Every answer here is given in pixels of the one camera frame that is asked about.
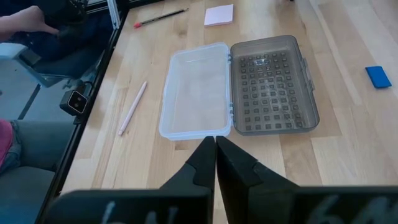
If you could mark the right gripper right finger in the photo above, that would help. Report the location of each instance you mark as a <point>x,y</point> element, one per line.
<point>248,193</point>

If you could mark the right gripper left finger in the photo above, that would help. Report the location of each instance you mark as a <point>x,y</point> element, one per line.
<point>186,199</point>

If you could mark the pink pen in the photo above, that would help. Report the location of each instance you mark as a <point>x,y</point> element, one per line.
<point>133,107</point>

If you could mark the blue eraser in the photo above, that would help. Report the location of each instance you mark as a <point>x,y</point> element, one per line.
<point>378,76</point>

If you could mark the pink sticky note pad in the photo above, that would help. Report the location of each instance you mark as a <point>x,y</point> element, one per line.
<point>218,15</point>

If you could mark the black pencil orange eraser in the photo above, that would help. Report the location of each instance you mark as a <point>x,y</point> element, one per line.
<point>161,17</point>

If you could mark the clear pencil case grey lid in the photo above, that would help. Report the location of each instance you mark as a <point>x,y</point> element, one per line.
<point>199,93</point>

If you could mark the person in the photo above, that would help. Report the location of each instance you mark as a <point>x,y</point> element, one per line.
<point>25,21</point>
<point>34,149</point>

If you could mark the office chair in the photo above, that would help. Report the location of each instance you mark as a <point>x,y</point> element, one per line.
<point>18,54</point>

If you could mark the black metal table frame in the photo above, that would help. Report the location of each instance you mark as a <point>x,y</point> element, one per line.
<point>66,165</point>

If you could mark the black table-level camera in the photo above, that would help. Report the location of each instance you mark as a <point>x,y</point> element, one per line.
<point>77,102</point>

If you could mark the silver aluminium bracket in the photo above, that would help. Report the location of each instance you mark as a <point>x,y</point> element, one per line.
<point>114,14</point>

